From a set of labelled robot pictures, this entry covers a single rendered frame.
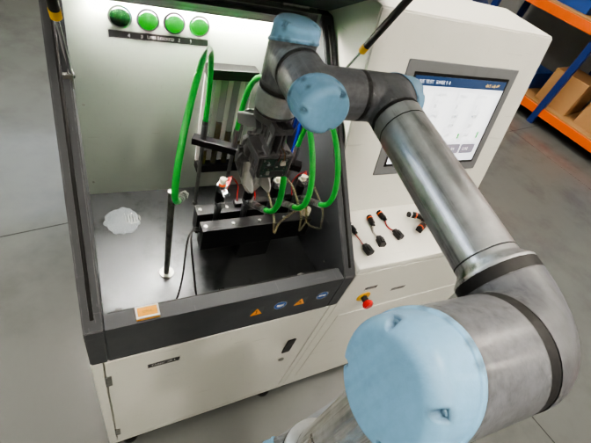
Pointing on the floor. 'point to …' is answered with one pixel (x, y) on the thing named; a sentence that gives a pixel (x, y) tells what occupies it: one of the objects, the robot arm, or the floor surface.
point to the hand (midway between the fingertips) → (249, 185)
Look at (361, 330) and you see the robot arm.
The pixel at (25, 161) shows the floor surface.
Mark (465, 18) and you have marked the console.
